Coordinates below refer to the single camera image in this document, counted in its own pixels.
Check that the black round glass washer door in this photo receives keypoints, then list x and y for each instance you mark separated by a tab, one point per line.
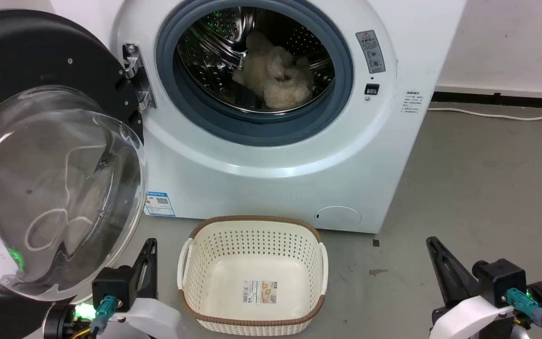
40	155

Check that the grey warning sticker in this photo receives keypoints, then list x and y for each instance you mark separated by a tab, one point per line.
370	51

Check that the white front-load washing machine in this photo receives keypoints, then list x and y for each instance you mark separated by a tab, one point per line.
271	188

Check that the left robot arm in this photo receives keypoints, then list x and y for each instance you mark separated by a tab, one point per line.
61	325

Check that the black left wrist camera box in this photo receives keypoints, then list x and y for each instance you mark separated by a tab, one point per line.
113	285

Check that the small text instruction sticker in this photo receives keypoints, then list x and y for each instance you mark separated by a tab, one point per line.
412	102

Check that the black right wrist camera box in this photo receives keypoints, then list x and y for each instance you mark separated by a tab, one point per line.
500	278

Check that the cream plastic laundry basket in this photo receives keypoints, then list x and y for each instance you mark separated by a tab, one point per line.
252	282

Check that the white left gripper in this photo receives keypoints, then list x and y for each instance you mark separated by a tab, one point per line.
151	320

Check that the chrome door hinge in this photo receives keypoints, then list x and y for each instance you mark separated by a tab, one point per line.
135	75

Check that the steel perforated washer drum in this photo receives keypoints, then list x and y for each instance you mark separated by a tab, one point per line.
214	61

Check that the round drain filter cover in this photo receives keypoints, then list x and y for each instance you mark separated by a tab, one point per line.
338	217

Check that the beige plush teddy toy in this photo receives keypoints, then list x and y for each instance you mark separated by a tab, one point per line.
275	75

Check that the black baseboard strip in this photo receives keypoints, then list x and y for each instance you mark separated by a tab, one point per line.
501	100

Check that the paper product label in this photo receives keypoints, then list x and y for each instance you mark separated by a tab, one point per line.
259	291

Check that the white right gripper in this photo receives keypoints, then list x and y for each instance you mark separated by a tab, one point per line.
475	320

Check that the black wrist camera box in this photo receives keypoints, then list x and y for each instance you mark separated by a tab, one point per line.
113	285
500	278

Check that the black door latch socket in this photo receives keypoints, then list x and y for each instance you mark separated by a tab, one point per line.
371	89

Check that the blue energy label sticker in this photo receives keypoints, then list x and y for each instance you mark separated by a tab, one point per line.
160	203

